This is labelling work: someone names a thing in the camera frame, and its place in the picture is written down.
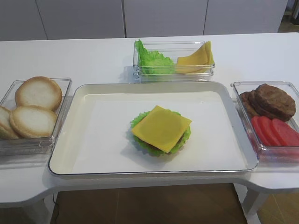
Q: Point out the white table leg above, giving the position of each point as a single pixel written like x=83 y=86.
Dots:
x=250 y=201

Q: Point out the green lettuce in container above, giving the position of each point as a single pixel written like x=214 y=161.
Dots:
x=153 y=62

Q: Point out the front red tomato slice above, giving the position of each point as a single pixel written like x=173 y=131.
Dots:
x=284 y=133

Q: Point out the red tomato slice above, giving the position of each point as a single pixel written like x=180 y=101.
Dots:
x=258 y=131
x=268 y=133
x=284 y=133

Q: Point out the brown meat patty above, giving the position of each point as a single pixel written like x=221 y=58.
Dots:
x=272 y=102
x=246 y=103

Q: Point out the clear lettuce and cheese container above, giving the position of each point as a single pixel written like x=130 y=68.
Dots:
x=173 y=50

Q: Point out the bun half at left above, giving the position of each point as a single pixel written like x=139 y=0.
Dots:
x=6 y=131

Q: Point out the clear patty and tomato container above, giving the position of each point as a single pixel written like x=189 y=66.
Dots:
x=268 y=153

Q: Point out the bun half at back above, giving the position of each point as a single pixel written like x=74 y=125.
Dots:
x=40 y=91

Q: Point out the brown patty in burger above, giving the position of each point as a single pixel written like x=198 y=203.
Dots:
x=153 y=148

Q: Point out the yellow cheese slices in container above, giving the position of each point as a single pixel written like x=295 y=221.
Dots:
x=198 y=62

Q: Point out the sesame top bun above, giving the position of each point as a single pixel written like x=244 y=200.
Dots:
x=32 y=121

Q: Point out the rear red tomato slice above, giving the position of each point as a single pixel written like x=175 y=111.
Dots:
x=258 y=131

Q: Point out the white serving tray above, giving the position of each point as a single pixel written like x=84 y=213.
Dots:
x=96 y=137

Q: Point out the middle red tomato slice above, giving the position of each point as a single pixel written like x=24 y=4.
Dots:
x=268 y=133

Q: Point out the lower brown meat patty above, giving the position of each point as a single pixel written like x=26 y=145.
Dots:
x=246 y=103

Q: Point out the top brown meat patty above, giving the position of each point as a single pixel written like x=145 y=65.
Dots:
x=272 y=102

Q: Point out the yellow cheese slice on burger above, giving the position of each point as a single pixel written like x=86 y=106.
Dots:
x=161 y=128

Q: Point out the clear bun container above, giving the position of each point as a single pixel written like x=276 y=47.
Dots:
x=45 y=144

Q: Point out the bun half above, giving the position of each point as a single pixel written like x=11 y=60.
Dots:
x=40 y=91
x=6 y=131

